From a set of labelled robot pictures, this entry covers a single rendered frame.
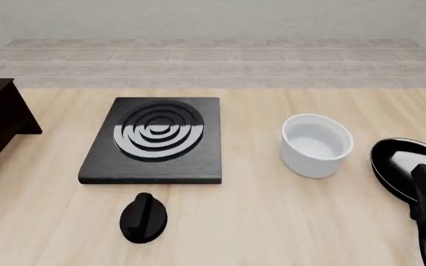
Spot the flat black stove plate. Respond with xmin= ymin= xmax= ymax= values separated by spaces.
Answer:
xmin=77 ymin=96 xmax=223 ymax=186

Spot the white bowl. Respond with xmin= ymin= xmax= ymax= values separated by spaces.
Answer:
xmin=280 ymin=112 xmax=355 ymax=180

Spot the round black stove knob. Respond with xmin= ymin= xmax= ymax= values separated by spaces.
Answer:
xmin=119 ymin=192 xmax=169 ymax=245

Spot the glossy black plate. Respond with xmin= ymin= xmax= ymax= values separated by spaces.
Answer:
xmin=369 ymin=137 xmax=426 ymax=204

